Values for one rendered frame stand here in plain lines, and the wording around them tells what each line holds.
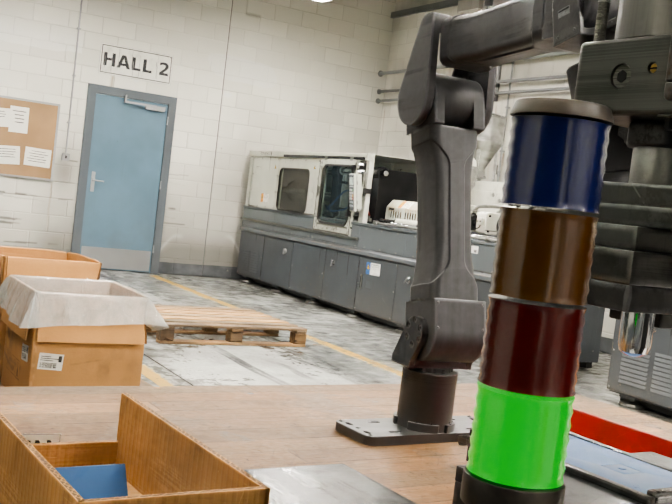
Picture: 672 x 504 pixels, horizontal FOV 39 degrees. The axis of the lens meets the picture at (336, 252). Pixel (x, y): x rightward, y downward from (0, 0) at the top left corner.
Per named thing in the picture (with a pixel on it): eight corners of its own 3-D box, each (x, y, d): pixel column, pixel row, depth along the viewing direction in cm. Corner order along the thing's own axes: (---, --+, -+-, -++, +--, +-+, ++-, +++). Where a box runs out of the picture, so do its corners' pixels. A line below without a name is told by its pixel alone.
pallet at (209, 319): (249, 325, 817) (251, 308, 816) (305, 347, 732) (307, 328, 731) (115, 320, 754) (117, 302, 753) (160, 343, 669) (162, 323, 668)
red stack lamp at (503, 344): (526, 375, 39) (537, 296, 39) (596, 396, 36) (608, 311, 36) (457, 375, 37) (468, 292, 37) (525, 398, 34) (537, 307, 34)
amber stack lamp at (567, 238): (537, 292, 39) (548, 213, 39) (608, 307, 36) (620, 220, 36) (468, 288, 37) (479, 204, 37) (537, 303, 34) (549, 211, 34)
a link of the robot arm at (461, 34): (660, -22, 85) (469, 36, 112) (583, -44, 81) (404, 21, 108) (648, 112, 85) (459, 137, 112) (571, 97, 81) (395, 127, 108)
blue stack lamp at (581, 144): (548, 209, 39) (559, 129, 39) (621, 216, 36) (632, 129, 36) (480, 200, 37) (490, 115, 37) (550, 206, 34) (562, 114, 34)
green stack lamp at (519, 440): (515, 457, 40) (526, 379, 39) (584, 485, 36) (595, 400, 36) (446, 461, 37) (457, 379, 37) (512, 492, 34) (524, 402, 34)
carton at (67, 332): (161, 415, 406) (173, 300, 403) (12, 417, 374) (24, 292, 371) (115, 381, 463) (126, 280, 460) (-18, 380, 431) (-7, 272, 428)
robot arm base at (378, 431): (517, 371, 108) (476, 359, 114) (376, 371, 97) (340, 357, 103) (508, 439, 109) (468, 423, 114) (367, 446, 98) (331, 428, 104)
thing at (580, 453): (546, 431, 76) (551, 395, 75) (712, 493, 63) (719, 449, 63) (481, 434, 72) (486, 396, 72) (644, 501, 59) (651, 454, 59)
